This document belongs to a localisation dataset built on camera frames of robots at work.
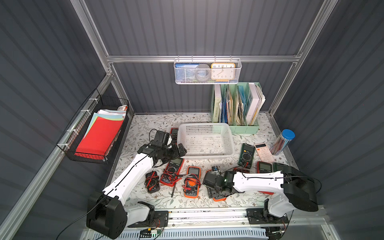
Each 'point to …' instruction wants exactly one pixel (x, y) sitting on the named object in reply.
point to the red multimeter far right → (264, 167)
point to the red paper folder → (98, 137)
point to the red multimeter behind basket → (173, 131)
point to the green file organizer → (238, 104)
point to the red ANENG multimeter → (171, 172)
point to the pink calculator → (263, 153)
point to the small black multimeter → (152, 182)
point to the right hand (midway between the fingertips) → (216, 190)
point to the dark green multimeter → (246, 155)
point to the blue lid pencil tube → (282, 141)
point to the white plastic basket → (205, 140)
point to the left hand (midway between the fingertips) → (179, 153)
